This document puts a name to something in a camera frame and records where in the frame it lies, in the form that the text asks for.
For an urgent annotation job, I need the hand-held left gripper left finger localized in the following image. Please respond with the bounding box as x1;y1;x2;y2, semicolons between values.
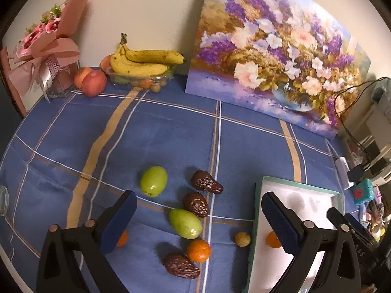
36;190;138;293

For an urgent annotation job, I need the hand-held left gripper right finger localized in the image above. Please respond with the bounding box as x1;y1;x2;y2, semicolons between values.
261;191;362;293

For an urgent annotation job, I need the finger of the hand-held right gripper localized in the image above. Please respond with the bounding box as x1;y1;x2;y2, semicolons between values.
345;212;382;246
326;207;378;251

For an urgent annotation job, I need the small orange tangerine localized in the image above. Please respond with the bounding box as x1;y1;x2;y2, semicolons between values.
116;230;129;248
186;240;212;262
265;231;282;249

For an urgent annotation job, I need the white tray with teal rim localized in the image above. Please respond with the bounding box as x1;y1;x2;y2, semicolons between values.
246;176;346;293

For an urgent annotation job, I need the small brown longan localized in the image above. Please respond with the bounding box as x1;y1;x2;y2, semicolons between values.
234;231;251;247

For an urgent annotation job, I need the round green mango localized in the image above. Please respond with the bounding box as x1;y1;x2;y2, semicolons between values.
140;166;168;198

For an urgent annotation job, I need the elongated green mango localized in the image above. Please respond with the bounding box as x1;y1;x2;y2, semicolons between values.
169;208;203;240

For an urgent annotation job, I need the teal box with red label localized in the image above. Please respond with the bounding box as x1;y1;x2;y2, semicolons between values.
352;179;375;204

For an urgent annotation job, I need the white power strip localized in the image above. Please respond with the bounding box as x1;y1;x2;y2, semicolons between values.
334;157;355;190

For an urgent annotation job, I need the black power adapter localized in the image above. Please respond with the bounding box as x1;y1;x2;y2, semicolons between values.
347;166;368;183

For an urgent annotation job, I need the blue plaid tablecloth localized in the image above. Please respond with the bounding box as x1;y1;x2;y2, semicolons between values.
0;66;358;293

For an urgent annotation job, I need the clear glass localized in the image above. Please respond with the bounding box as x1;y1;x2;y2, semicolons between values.
0;185;10;218

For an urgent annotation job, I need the red apple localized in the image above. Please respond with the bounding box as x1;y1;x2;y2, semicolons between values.
81;70;108;98

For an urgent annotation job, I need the clear plastic fruit container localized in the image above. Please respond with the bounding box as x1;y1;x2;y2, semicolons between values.
105;63;176;91

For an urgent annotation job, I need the pale peach-coloured apple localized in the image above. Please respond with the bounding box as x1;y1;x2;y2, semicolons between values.
74;67;93;89

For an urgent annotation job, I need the orange fruit behind bananas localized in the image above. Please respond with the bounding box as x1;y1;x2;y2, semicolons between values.
100;54;114;73

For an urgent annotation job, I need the flower painting canvas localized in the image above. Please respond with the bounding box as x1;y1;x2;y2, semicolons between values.
185;0;372;138

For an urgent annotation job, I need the pink wrapped flower bouquet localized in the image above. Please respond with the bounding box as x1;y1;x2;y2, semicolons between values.
8;0;95;100

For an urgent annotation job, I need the black cable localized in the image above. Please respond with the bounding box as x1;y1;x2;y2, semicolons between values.
334;77;391;167

